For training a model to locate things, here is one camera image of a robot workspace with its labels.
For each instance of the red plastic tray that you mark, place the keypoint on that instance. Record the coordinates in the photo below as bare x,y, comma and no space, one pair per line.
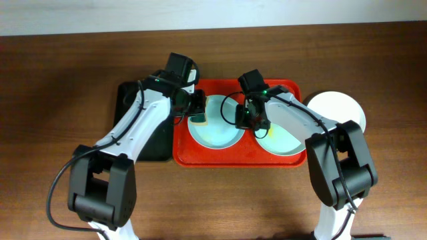
246,152

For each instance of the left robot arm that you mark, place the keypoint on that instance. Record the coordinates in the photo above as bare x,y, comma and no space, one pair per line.
102,185

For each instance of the light green plate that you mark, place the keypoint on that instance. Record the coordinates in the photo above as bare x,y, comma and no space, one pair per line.
278,141

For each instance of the light blue plate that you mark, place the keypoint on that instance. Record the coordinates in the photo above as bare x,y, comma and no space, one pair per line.
217,134

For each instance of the green yellow sponge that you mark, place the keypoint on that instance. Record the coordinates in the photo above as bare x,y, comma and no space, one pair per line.
198,120

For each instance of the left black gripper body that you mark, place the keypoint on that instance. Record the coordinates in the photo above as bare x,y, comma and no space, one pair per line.
199,106

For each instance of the white plate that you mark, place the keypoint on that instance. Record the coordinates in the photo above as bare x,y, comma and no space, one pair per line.
336,106

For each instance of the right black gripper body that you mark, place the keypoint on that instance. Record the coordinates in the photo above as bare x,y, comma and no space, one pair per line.
252,122

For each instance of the black plastic tray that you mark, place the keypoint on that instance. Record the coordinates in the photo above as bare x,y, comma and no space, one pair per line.
159,147

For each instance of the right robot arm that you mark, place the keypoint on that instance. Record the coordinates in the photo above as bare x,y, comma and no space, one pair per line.
341,168

